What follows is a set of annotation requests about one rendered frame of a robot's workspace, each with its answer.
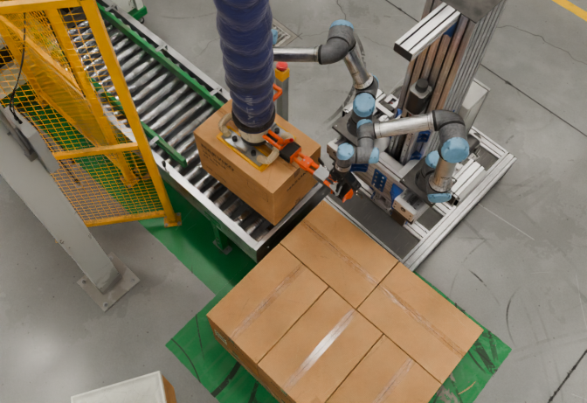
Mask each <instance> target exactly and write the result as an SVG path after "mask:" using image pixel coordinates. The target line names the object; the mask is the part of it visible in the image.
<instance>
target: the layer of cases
mask: <svg viewBox="0 0 587 403"><path fill-rule="evenodd" d="M207 318H208V320H209V323H210V325H211V328H212V331H213V333H214V334H215V335H216V336H217V337H218V338H219V339H220V340H221V341H222V342H223V343H224V344H225V345H226V346H227V347H228V348H229V349H230V350H231V351H232V352H233V353H234V354H235V355H236V356H237V357H238V358H239V359H240V360H241V361H242V362H243V363H244V364H245V365H246V366H247V367H248V368H249V369H250V370H251V371H252V372H253V373H254V374H255V375H256V376H257V377H258V378H260V379H261V380H262V381H263V382H264V383H265V384H266V385H267V386H268V387H269V388H270V389H271V390H272V391H273V392H274V393H275V394H276V395H277V396H278V397H279V398H280V399H281V400H282V401H283V402H284V403H428V402H429V401H430V400H431V398H432V397H433V395H434V394H435V393H436V391H437V390H438V389H439V388H440V387H441V385H442V384H443V383H444V382H445V380H446V379H447V378H448V376H449V375H450V374H451V372H452V371H453V370H454V368H455V367H456V366H457V364H458V363H459V361H460V360H461V359H462V358H463V357H464V356H465V355H466V353H467V352H468V351H469V349H470V348H471V347H472V345H473V344H474V342H475V341H476V340H477V339H478V337H479V336H480V334H481V333H482V332H483V329H482V328H481V327H480V326H479V325H478V324H476V323H475V322H474V321H472V320H471V319H470V318H469V317H468V316H466V315H465V314H464V313H462V312H461V311H460V310H459V309H457V308H456V307H455V306H453V305H452V304H451V303H450V302H448V301H447V300H446V299H445V298H444V297H443V296H442V295H440V294H439V293H438V292H437V291H436V290H434V289H433V288H432V287H430V286H429V285H428V284H427V283H425V282H424V281H423V280H421V279H420V278H419V277H418V276H417V275H415V274H414V273H413V272H411V271H410V269H409V268H407V267H406V266H405V265H403V264H402V263H401V262H398V260H397V259H396V258H395V257H393V256H392V255H391V254H389V253H388V252H387V251H386V250H385V249H383V248H382V247H381V246H379V245H378V244H377V243H376V242H375V241H374V240H373V239H371V238H370V237H369V236H368V235H367V234H365V233H364V232H363V231H361V230H360V229H359V228H358V227H356V226H355V225H354V224H352V223H351V222H350V221H349V220H348V219H346V218H345V217H344V216H342V215H341V214H340V213H339V212H338V211H337V210H336V209H335V208H333V207H332V206H331V205H329V204H328V203H327V202H326V201H324V200H322V201H321V202H320V203H319V204H318V205H317V206H316V207H315V208H314V209H313V210H312V211H311V212H310V213H309V214H308V215H307V216H306V217H305V218H304V219H303V220H302V221H301V222H300V223H299V224H298V225H297V226H296V227H295V228H294V229H293V230H292V231H291V232H290V233H289V234H288V235H287V236H286V237H285V238H284V239H283V240H282V241H281V242H280V243H279V244H278V245H277V246H276V247H275V248H274V249H273V250H272V251H271V252H270V253H269V254H268V255H267V256H266V257H265V258H264V259H263V260H262V261H261V262H260V263H259V264H258V265H256V266H255V267H254V268H253V269H252V270H251V271H250V272H249V273H248V274H247V275H246V276H245V277H244V278H243V279H242V280H241V281H240V282H239V283H238V284H237V285H236V286H235V287H234V288H233V289H232V290H231V291H230V292H229V293H228V294H227V295H226V296H225V297H224V298H223V299H222V300H221V301H220V302H219V303H218V304H217V305H216V306H215V307H214V308H213V309H212V310H211V311H210V312H209V313H208V314H207Z"/></svg>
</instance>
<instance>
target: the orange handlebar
mask: <svg viewBox="0 0 587 403"><path fill-rule="evenodd" d="M273 89H274V90H276V91H277V93H276V94H275V95H274V96H273V101H275V100H277V99H278V98H279V97H280V96H281V95H282V89H281V88H280V87H278V86H276V85H275V84H274V83H273ZM268 134H270V135H271V136H273V137H274V138H276V139H277V140H278V141H280V140H284V139H282V138H281V137H279V136H278V135H276V134H275V133H274V132H272V131H271V130H270V129H269V130H268ZM262 137H263V138H264V139H265V140H267V141H268V142H269V143H270V144H272V145H273V146H274V147H275V148H277V149H279V148H280V147H281V146H280V145H278V144H277V143H276V142H275V141H274V140H272V139H271V138H270V137H268V136H267V135H263V136H262ZM298 156H299V157H301V158H302V160H301V161H300V160H299V159H298V158H296V157H294V158H293V161H295V162H296V163H297V164H298V165H299V166H300V167H301V168H302V169H303V170H305V171H308V172H309V173H311V174H312V175H313V173H314V170H312V169H311V168H310V167H311V166H313V167H315V168H316V169H318V168H319V167H320V166H319V165H318V164H316V163H315V162H314V160H313V159H311V158H310V157H308V156H305V155H304V154H302V153H301V152H299V153H298ZM323 183H324V184H325V185H326V186H328V187H329V185H330V184H331V183H330V182H329V181H327V180H325V181H324V182H323ZM329 188H330V187H329ZM330 189H331V188H330ZM352 197H353V191H352V192H351V193H350V194H349V195H348V196H347V197H346V198H345V199H350V198H352Z"/></svg>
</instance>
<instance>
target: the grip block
mask: <svg viewBox="0 0 587 403"><path fill-rule="evenodd" d="M299 152H301V146H300V145H299V144H298V143H296V142H295V141H293V142H290V143H285V144H283V145H282V146H281V147H280V148H279V153H280V157H281V158H283V159H284V160H285V161H286V162H288V163H292V162H293V158H294V157H296V158H297V157H298V153H299Z"/></svg>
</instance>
